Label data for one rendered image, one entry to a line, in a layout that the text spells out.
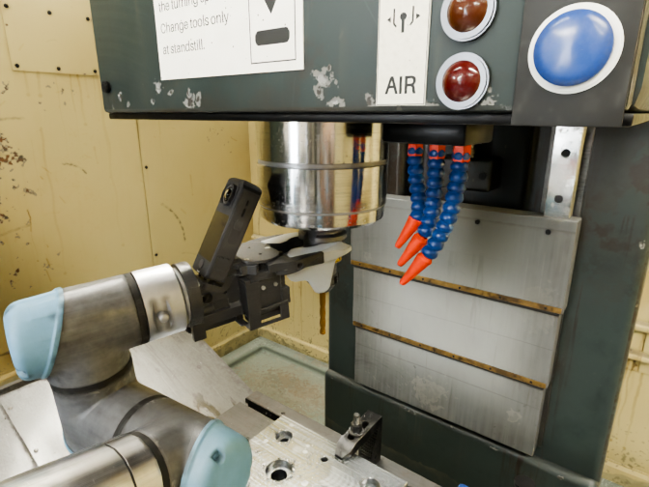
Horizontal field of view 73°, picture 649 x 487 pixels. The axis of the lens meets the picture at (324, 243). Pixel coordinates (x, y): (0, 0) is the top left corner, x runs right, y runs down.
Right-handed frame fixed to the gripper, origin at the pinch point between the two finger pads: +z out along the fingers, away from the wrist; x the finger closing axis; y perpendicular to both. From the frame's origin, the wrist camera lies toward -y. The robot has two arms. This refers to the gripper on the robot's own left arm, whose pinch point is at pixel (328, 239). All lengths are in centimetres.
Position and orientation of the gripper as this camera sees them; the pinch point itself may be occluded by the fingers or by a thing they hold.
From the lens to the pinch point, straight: 57.6
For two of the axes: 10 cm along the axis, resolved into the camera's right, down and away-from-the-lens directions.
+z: 8.2, -2.2, 5.3
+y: 0.4, 9.5, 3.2
